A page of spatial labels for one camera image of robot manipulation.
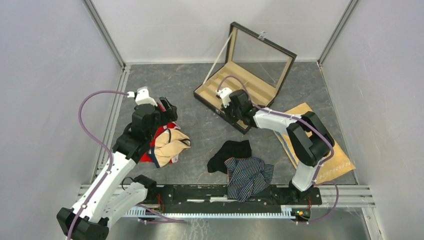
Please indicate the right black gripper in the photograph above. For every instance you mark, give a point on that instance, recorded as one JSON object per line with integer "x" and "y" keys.
{"x": 228, "y": 107}

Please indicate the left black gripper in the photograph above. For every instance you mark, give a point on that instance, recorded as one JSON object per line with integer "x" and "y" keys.
{"x": 170, "y": 115}

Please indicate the black underwear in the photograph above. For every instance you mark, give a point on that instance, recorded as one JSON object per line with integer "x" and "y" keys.
{"x": 230, "y": 149}

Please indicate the black compartment box glass lid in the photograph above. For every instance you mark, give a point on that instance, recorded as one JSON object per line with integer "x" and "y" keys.
{"x": 252, "y": 61}

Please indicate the blue striped boxer shorts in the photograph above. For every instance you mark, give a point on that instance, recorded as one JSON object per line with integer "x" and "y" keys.
{"x": 247, "y": 177}

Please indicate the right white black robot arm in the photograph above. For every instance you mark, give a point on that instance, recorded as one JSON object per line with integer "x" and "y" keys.
{"x": 311, "y": 142}

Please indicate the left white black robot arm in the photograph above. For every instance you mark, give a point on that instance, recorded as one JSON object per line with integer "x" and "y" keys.
{"x": 97, "y": 211}

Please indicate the beige underwear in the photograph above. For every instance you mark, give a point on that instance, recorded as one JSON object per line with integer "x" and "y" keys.
{"x": 168, "y": 146}

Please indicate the red underwear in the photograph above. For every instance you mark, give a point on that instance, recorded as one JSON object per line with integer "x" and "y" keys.
{"x": 171, "y": 125}

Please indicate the tan cloth mat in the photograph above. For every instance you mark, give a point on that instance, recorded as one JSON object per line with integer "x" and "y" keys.
{"x": 337, "y": 166}

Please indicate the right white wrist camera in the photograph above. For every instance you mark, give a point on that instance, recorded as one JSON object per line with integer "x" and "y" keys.
{"x": 224, "y": 95}

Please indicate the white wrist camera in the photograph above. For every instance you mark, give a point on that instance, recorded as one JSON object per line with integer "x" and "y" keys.
{"x": 142, "y": 96}
{"x": 224, "y": 95}

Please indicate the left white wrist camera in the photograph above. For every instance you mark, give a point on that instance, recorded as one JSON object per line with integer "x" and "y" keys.
{"x": 142, "y": 96}

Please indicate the white cable tray strip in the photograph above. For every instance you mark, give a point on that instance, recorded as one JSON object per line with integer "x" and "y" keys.
{"x": 282, "y": 213}

